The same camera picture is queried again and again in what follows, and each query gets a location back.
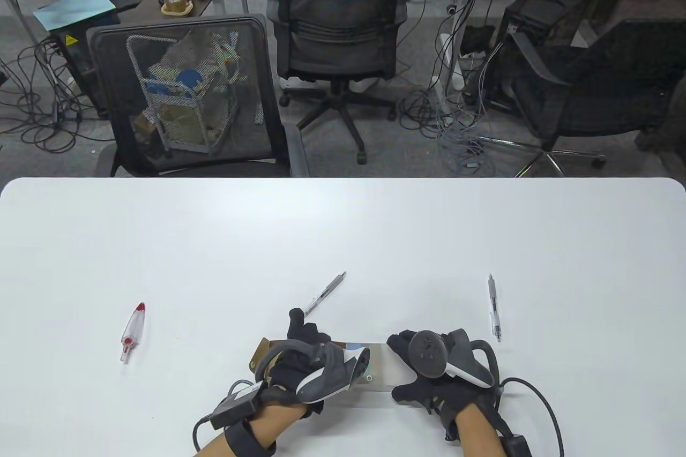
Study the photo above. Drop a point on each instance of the black swivel office chair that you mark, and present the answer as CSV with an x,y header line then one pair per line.
x,y
343,23

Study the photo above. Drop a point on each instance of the black mesh-back chair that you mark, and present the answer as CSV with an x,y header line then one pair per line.
x,y
102,82

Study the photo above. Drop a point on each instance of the teal flat board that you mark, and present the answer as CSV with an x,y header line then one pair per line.
x,y
75,9

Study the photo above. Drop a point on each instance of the grey retractable pen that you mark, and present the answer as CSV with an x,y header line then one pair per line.
x,y
327,291

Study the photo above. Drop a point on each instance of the black cabinet with yellow label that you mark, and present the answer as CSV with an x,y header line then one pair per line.
x,y
75,66

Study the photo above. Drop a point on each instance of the person's left forearm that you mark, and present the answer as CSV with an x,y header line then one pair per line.
x,y
278,425

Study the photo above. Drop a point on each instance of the grey tracking controller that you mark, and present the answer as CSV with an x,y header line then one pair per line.
x,y
429,352
332,376

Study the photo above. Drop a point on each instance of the black wrist camera unit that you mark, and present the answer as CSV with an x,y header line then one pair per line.
x,y
236,406
517,446

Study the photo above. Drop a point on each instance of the person's right hand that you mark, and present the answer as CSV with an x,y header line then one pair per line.
x,y
429,395

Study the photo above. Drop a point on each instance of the person's right forearm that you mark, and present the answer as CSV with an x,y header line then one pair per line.
x,y
482,435

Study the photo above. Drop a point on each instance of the dark chair with chrome base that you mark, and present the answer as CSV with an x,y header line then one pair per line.
x,y
589,103

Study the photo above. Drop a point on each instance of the person's left hand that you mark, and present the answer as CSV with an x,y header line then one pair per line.
x,y
300,334

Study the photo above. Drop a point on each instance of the tan snap-button pencil case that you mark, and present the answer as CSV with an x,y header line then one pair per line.
x,y
380,371

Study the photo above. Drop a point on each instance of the clear pen with red cap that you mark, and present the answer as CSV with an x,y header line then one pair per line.
x,y
133,331

